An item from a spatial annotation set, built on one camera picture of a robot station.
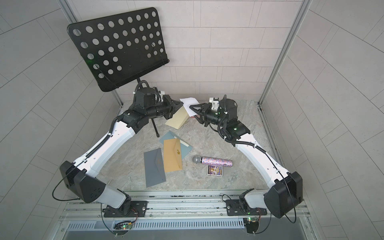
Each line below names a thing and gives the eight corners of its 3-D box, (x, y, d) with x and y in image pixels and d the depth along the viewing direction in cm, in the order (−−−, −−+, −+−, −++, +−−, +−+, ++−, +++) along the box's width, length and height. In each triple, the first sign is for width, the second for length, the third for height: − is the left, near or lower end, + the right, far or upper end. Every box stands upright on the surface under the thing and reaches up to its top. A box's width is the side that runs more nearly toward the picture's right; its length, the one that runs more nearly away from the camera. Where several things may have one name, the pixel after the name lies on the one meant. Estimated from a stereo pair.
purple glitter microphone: (192, 164, 88) (192, 161, 84) (193, 157, 90) (193, 154, 87) (231, 169, 86) (232, 166, 83) (231, 162, 89) (232, 159, 85)
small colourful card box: (206, 174, 84) (207, 173, 82) (207, 165, 87) (207, 164, 85) (222, 176, 83) (222, 174, 81) (222, 167, 87) (222, 165, 85)
